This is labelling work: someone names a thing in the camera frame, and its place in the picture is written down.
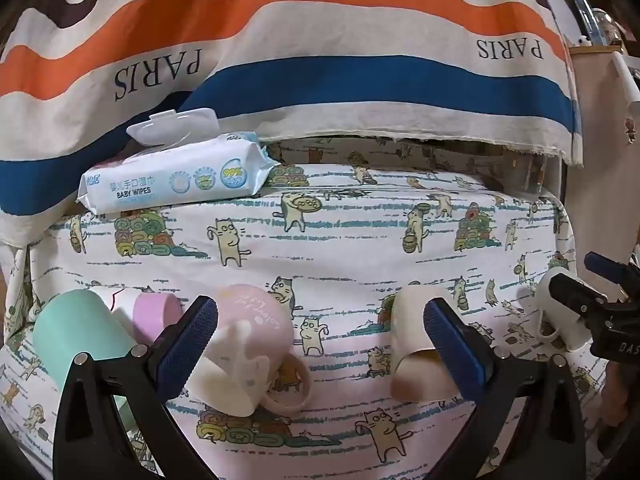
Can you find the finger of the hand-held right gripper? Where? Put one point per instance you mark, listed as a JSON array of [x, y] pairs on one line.
[[602, 266], [575, 294]]

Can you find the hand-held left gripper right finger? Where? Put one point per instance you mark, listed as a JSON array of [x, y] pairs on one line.
[[450, 345]]

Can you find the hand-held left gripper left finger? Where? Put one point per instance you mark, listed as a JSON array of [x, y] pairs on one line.
[[192, 332]]

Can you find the beige cup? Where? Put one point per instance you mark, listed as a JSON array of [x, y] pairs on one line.
[[410, 332]]

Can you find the lilac cup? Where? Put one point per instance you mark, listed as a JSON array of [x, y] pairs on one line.
[[155, 312]]

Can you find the white cup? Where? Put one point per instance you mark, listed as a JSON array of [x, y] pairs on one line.
[[107, 299]]

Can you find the clear plastic cup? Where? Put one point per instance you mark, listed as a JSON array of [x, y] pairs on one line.
[[527, 177]]

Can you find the mint green cup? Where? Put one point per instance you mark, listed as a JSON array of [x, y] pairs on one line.
[[75, 335]]

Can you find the person's right hand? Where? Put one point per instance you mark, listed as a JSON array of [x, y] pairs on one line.
[[620, 395]]

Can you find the pink mug with white splash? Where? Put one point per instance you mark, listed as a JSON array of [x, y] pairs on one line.
[[250, 330]]

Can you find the beige fabric bag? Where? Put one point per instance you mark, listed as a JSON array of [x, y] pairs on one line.
[[600, 135]]

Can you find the cat printed cloth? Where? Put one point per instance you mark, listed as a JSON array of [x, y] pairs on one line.
[[350, 250]]

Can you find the baby wipes pack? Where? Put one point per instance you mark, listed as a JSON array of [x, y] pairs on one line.
[[175, 180]]

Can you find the white pen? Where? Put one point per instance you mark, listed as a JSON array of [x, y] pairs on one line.
[[626, 77]]

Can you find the glass jar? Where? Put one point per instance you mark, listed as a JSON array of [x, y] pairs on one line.
[[606, 25]]

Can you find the blue pen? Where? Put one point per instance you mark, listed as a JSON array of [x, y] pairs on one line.
[[584, 15]]

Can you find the striped cloth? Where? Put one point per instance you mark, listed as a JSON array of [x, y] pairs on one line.
[[320, 35]]

